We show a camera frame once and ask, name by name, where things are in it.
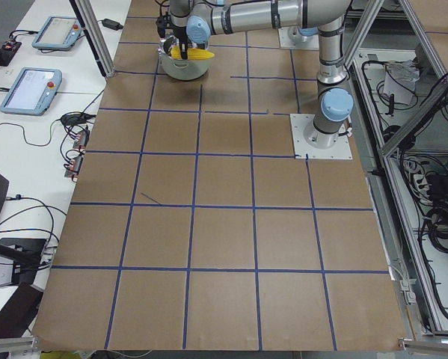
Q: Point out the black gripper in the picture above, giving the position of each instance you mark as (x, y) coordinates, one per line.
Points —
(179, 32)

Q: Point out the yellow corn cob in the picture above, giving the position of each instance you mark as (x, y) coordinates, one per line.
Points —
(193, 54)

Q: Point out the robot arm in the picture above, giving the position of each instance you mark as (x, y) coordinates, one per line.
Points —
(186, 25)

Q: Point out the pale green electric pot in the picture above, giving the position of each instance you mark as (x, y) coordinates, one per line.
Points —
(180, 69)

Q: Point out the black power brick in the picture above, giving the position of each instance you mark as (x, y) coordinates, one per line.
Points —
(111, 24)

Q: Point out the far teach pendant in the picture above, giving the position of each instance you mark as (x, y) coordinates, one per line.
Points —
(58, 33)

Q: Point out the teach pendant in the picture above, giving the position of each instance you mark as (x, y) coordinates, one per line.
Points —
(32, 92)
(58, 33)

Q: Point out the near teach pendant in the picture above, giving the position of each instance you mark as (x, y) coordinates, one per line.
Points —
(32, 92)

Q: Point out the small circuit board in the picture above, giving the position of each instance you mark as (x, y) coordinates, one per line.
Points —
(10, 48)

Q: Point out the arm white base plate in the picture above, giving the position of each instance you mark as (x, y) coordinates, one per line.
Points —
(298, 38)
(309, 143)

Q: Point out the aluminium frame post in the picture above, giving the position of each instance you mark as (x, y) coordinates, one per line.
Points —
(87, 19)

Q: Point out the aluminium frame strut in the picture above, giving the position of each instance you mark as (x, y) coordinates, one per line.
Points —
(430, 106)

